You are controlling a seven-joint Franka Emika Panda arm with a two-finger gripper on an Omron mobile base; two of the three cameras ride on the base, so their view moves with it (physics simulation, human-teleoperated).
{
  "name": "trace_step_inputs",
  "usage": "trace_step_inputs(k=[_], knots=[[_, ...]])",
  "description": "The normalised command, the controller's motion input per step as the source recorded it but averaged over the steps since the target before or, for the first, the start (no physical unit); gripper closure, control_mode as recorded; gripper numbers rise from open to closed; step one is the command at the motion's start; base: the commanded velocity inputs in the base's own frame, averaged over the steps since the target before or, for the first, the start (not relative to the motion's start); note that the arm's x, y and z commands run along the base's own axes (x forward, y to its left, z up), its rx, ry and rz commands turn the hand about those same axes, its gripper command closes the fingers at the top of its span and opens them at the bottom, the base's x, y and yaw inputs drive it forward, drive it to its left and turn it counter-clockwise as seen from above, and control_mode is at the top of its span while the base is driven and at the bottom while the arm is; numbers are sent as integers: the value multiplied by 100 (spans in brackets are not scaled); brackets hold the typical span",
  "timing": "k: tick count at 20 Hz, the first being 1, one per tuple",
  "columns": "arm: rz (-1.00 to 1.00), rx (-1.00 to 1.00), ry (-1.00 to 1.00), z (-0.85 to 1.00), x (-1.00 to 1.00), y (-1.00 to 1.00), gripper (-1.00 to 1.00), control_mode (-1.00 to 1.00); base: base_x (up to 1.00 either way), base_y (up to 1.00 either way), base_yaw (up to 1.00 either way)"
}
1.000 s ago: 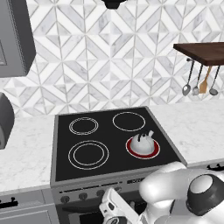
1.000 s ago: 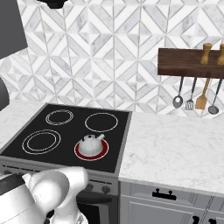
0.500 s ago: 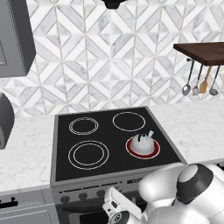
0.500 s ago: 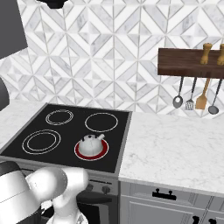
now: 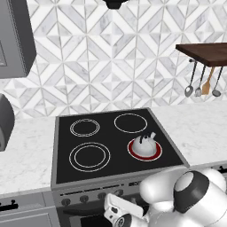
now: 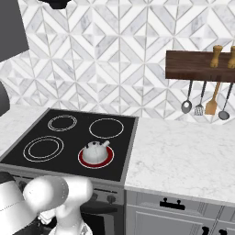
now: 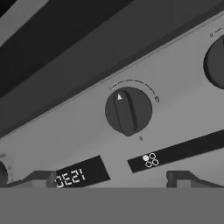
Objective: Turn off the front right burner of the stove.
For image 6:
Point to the white kettle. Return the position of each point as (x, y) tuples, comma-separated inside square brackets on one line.
[(95, 151)]

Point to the hanging metal spoon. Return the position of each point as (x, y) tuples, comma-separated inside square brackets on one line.
[(186, 106)]

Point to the grey range hood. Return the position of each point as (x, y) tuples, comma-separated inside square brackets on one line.
[(10, 27)]

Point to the hanging wooden spatula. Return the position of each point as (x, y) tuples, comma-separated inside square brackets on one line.
[(211, 107)]

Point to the grey cupboard door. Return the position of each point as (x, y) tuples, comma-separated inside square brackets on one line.
[(159, 223), (228, 225)]

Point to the hanging metal slotted spatula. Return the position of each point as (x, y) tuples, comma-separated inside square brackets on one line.
[(199, 109)]

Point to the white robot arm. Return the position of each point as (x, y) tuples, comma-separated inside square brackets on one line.
[(58, 191)]

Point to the hanging metal ladle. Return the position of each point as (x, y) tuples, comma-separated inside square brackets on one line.
[(223, 115)]

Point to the black stove with grey frame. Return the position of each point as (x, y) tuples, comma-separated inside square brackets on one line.
[(70, 134)]

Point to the black round ceiling fixture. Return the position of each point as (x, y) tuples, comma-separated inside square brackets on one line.
[(56, 3)]

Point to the grey drawer front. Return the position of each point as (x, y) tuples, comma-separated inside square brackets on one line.
[(143, 199)]

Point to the dark grey rounded object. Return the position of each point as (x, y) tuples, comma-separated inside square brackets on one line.
[(3, 99)]

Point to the dark wooden wall shelf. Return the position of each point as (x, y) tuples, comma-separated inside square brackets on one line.
[(189, 65)]

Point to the dark stove knob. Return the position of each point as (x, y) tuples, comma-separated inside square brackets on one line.
[(22, 184), (94, 196), (111, 199)]

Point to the wooden pepper mill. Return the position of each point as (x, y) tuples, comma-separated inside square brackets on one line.
[(232, 58), (216, 56)]

